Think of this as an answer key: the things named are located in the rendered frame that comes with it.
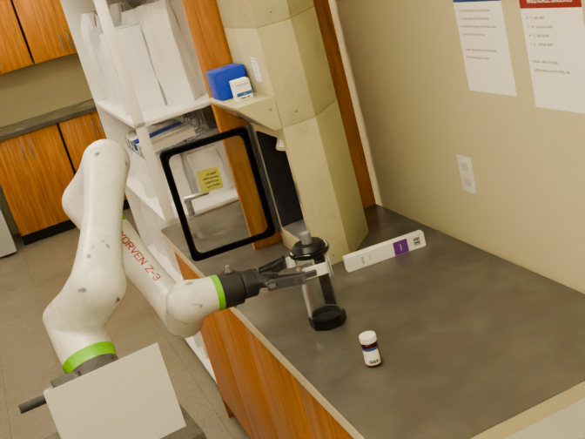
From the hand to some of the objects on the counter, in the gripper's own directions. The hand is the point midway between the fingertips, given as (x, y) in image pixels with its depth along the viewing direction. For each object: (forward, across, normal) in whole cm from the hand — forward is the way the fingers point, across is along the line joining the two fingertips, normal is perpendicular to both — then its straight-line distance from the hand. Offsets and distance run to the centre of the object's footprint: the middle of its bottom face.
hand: (312, 263), depth 219 cm
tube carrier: (+2, 0, +17) cm, 17 cm away
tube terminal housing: (+28, +51, +15) cm, 60 cm away
